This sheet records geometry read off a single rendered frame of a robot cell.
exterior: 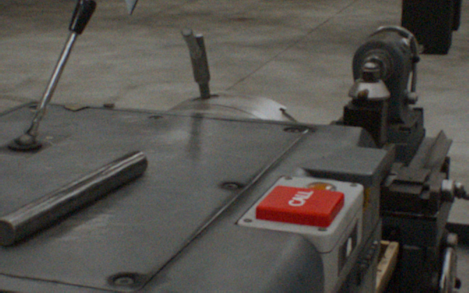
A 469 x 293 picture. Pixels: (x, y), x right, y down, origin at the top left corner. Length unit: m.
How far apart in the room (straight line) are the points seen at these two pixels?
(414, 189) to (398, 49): 0.63
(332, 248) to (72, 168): 0.28
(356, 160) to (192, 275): 0.32
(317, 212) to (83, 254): 0.18
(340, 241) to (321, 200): 0.04
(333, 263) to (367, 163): 0.19
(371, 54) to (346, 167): 1.46
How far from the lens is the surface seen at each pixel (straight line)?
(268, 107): 1.25
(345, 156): 0.93
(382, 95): 1.80
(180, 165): 0.90
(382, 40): 2.35
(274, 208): 0.75
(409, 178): 1.83
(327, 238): 0.73
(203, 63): 1.25
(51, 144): 0.98
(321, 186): 0.83
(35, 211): 0.73
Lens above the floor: 1.51
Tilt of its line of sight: 15 degrees down
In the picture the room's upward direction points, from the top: straight up
